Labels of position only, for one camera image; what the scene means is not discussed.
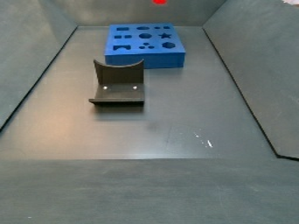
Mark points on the black curved holder bracket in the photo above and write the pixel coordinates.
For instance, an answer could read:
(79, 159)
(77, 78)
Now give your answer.
(121, 83)

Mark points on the blue shape sorter block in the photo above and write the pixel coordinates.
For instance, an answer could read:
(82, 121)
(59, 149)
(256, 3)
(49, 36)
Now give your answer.
(153, 43)

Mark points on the red round light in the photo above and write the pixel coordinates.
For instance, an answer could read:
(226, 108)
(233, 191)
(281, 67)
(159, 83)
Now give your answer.
(159, 1)

